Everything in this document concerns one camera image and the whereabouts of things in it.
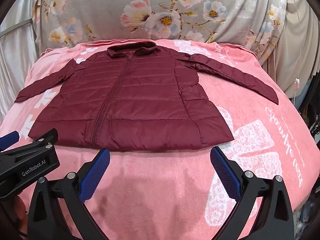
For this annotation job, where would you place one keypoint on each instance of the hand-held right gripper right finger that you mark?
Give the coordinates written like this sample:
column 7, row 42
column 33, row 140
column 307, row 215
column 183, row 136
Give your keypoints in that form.
column 223, row 175

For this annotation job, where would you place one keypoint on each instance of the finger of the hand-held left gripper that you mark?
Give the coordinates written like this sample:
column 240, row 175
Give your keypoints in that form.
column 30, row 172
column 8, row 141

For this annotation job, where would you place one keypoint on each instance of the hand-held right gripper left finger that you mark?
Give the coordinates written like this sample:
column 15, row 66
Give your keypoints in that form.
column 96, row 175

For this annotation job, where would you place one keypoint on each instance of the maroon quilted jacket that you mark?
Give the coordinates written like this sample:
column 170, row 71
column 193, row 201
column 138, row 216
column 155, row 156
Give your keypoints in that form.
column 140, row 100

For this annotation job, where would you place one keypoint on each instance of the pink printed blanket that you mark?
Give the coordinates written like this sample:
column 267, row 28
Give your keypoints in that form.
column 155, row 180

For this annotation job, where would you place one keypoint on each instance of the white curtain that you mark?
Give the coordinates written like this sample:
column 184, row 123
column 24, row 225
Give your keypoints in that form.
column 17, row 55

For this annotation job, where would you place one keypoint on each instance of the grey metal strip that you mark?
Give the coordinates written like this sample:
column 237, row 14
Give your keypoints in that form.
column 15, row 28

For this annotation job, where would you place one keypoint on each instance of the beige cloth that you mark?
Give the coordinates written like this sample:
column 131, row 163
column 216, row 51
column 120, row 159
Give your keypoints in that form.
column 300, row 42

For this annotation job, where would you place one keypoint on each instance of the grey floral quilt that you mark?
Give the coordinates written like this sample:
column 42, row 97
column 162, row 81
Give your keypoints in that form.
column 112, row 0

